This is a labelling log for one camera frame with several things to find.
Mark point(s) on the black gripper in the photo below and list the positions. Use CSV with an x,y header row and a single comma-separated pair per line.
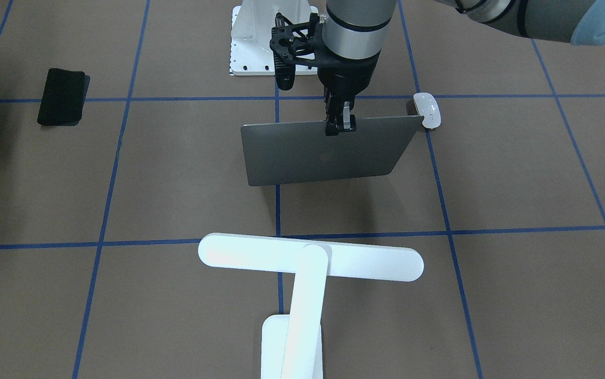
x,y
345,78

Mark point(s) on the grey laptop computer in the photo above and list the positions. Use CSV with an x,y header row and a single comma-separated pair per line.
x,y
299,152

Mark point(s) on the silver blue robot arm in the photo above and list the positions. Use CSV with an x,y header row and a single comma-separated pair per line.
x,y
536,76

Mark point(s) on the white computer mouse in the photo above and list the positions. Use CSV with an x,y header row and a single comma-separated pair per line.
x,y
428,108

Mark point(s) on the white desk lamp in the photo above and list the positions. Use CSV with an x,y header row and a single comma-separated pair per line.
x,y
291,344

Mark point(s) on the black folded mouse pad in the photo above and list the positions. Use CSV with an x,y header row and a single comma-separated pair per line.
x,y
63,98

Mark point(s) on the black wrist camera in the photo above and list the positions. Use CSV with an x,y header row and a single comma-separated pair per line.
x,y
296,45

